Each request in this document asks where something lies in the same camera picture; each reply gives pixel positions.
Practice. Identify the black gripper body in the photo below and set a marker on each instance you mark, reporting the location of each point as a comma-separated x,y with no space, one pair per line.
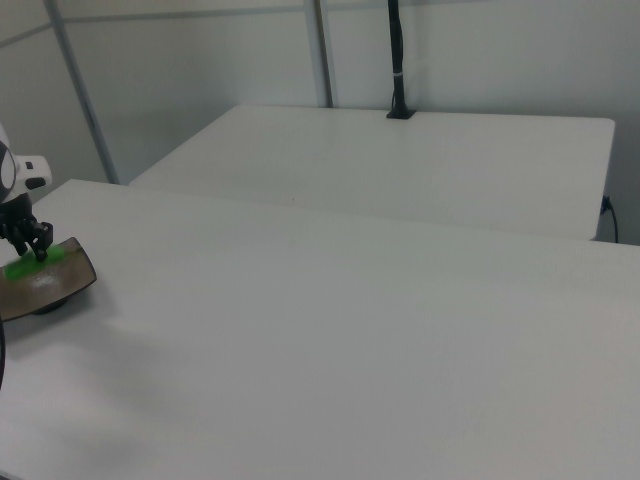
15,220

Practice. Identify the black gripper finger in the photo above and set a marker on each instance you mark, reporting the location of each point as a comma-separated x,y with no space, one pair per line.
42,240
21,247

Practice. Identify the green chili pepper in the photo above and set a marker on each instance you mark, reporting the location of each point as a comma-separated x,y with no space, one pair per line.
22,267

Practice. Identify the brown ceramic plate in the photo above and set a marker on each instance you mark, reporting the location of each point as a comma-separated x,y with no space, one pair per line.
50,285

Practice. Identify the white folding table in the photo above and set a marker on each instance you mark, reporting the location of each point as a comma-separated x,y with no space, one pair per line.
390,165

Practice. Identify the black pole with base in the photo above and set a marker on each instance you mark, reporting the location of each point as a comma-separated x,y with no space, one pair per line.
398,60

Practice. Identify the slanted grey metal frame post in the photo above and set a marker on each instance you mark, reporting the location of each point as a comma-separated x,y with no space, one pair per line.
82,95

